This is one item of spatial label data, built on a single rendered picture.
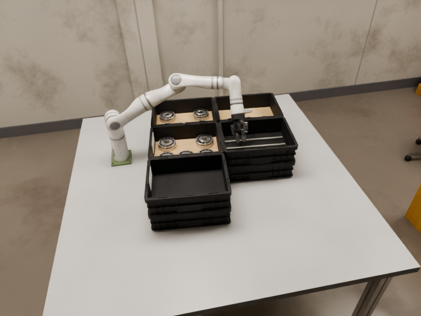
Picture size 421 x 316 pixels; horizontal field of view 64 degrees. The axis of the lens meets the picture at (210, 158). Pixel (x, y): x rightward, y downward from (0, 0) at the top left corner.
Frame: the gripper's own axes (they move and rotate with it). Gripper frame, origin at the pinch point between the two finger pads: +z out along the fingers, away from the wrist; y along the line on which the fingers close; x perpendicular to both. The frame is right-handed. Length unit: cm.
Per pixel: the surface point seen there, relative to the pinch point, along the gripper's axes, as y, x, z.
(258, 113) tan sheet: -24.9, 34.1, -16.3
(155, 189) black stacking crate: -10, -49, 20
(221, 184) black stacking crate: 5.5, -19.0, 21.6
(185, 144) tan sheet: -27.4, -21.0, -1.1
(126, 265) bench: 1, -71, 50
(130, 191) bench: -33, -55, 22
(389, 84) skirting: -91, 290, -46
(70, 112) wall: -227, -54, -51
